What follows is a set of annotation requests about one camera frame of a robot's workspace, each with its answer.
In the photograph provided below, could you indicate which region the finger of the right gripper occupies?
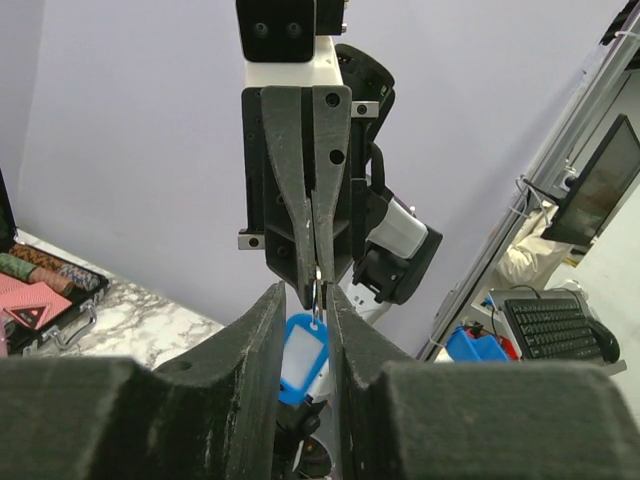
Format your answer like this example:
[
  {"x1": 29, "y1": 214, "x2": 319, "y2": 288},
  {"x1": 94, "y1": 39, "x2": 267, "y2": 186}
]
[
  {"x1": 261, "y1": 86, "x2": 316, "y2": 308},
  {"x1": 312, "y1": 85, "x2": 352, "y2": 285}
]

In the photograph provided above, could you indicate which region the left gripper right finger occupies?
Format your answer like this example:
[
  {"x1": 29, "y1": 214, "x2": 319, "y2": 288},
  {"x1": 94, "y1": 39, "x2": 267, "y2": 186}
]
[{"x1": 326, "y1": 285, "x2": 639, "y2": 479}]

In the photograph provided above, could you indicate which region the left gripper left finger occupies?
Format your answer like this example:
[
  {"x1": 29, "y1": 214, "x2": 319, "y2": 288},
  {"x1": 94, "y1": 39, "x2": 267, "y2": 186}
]
[{"x1": 1, "y1": 283, "x2": 286, "y2": 479}]

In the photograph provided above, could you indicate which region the blue key tag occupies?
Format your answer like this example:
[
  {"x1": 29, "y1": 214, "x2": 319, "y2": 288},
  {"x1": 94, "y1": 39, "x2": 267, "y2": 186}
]
[{"x1": 279, "y1": 313, "x2": 331, "y2": 406}]

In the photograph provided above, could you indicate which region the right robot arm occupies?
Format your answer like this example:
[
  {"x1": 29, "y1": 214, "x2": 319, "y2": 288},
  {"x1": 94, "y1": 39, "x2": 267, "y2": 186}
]
[{"x1": 238, "y1": 37, "x2": 442, "y2": 323}]

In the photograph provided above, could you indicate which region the blue storage bin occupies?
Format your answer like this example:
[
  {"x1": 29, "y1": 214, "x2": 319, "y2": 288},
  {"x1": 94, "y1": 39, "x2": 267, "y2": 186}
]
[{"x1": 445, "y1": 326, "x2": 509, "y2": 362}]

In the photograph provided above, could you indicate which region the black keyboard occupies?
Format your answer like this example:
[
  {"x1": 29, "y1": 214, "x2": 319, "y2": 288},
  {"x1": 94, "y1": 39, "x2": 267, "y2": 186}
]
[{"x1": 503, "y1": 298, "x2": 601, "y2": 360}]

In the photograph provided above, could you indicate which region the black poker chip case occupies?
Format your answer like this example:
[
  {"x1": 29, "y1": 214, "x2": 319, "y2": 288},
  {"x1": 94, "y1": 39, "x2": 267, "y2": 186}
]
[{"x1": 1, "y1": 185, "x2": 111, "y2": 357}]

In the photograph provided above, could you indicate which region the pink card stack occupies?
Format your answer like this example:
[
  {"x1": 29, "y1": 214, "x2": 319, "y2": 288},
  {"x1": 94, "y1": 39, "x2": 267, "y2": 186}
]
[{"x1": 1, "y1": 274, "x2": 72, "y2": 331}]

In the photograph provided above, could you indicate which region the black computer mouse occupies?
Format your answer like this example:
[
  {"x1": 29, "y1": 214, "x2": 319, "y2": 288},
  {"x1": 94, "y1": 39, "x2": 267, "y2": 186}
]
[{"x1": 587, "y1": 317, "x2": 620, "y2": 364}]

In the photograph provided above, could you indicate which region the black monitor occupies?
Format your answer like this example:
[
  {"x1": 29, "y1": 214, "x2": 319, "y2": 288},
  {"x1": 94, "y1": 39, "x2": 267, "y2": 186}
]
[{"x1": 541, "y1": 114, "x2": 639, "y2": 247}]

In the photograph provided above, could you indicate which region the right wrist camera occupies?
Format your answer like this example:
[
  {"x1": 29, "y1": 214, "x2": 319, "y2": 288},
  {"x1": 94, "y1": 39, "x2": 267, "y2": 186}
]
[{"x1": 235, "y1": 0, "x2": 348, "y2": 88}]

